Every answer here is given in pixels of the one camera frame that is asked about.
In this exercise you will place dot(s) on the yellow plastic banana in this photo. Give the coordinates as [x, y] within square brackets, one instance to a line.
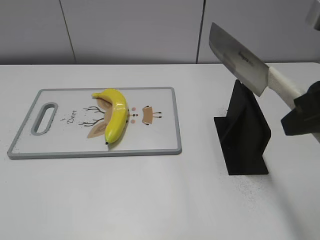
[115, 127]

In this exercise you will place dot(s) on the black gloved hand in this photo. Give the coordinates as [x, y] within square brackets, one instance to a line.
[305, 117]

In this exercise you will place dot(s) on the black knife stand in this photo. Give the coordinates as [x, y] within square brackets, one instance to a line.
[243, 133]

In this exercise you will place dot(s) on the cleaver knife with white handle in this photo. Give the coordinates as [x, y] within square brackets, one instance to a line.
[251, 70]

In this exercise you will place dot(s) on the white grey-rimmed cutting board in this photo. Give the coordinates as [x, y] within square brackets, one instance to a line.
[70, 123]

